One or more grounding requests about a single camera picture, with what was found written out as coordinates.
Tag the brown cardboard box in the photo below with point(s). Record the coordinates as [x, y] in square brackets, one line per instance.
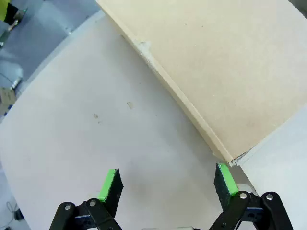
[227, 67]

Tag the grey rounded machine base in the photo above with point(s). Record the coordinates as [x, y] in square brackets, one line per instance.
[9, 72]

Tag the yellow and black garment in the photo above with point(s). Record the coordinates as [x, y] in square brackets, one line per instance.
[7, 9]

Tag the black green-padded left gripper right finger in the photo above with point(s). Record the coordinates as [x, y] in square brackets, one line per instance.
[225, 189]

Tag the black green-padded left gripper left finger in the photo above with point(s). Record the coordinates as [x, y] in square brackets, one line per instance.
[112, 189]

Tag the small printed cardboard carton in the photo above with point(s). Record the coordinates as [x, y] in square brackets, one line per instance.
[6, 98]

